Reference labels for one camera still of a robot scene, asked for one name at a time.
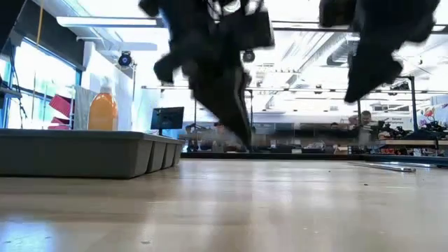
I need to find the wooden work table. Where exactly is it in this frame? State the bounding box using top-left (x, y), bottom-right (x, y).
top-left (363, 139), bottom-right (448, 148)

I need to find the grey plastic cutlery tray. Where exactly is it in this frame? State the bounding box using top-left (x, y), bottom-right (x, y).
top-left (0, 128), bottom-right (186, 180)

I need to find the grey cover sheet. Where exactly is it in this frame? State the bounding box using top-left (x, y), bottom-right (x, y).
top-left (74, 85), bottom-right (92, 131)

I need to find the orange liquid spray bottle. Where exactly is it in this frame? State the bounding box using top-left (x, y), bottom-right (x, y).
top-left (87, 76), bottom-right (119, 132)

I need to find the black computer monitor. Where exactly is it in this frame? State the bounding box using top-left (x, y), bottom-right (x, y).
top-left (150, 106), bottom-right (186, 136)

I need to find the black metal rig frame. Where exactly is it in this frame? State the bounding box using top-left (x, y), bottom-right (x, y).
top-left (356, 75), bottom-right (419, 155)

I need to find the metal wire shelf rack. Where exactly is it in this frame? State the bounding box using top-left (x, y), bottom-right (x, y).
top-left (31, 71), bottom-right (76, 131)

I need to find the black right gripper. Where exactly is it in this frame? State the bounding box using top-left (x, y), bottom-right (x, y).
top-left (318, 0), bottom-right (441, 104)

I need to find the silver ventilation duct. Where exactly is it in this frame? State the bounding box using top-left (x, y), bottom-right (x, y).
top-left (325, 34), bottom-right (358, 67)

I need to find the white LED light bar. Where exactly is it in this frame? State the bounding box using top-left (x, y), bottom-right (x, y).
top-left (55, 15), bottom-right (166, 29)

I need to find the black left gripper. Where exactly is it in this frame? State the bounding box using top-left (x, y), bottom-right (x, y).
top-left (138, 0), bottom-right (276, 146)

